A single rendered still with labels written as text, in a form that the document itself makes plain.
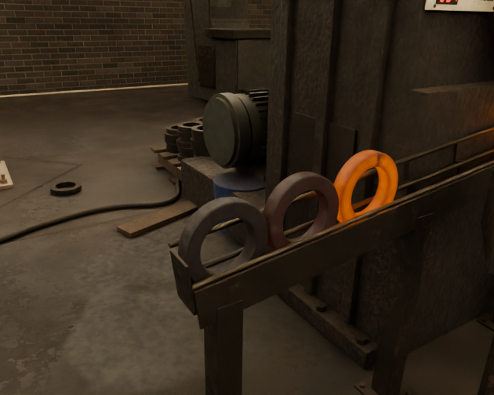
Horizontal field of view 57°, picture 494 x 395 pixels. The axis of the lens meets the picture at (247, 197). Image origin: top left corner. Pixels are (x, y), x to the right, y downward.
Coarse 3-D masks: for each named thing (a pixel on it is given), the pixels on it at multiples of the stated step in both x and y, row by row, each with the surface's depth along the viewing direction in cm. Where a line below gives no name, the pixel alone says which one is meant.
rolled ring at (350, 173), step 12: (360, 156) 97; (372, 156) 97; (384, 156) 99; (348, 168) 96; (360, 168) 96; (384, 168) 101; (396, 168) 103; (336, 180) 97; (348, 180) 95; (384, 180) 104; (396, 180) 105; (348, 192) 97; (384, 192) 105; (348, 204) 98; (372, 204) 106; (384, 204) 105; (348, 216) 99
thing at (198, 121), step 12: (168, 132) 309; (180, 132) 288; (192, 132) 268; (168, 144) 312; (180, 144) 290; (192, 144) 270; (204, 144) 266; (168, 156) 306; (180, 156) 295; (192, 156) 291; (204, 156) 270; (156, 168) 323; (168, 168) 315; (180, 168) 283; (180, 180) 298
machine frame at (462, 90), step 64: (320, 0) 138; (384, 0) 114; (320, 64) 139; (384, 64) 120; (448, 64) 121; (320, 128) 144; (384, 128) 125; (448, 128) 121; (384, 256) 134; (448, 256) 143; (320, 320) 158; (448, 320) 157
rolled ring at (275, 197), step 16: (288, 176) 90; (304, 176) 89; (320, 176) 91; (272, 192) 89; (288, 192) 88; (320, 192) 93; (336, 192) 95; (272, 208) 88; (320, 208) 98; (336, 208) 97; (272, 224) 88; (320, 224) 97; (272, 240) 90; (288, 240) 92
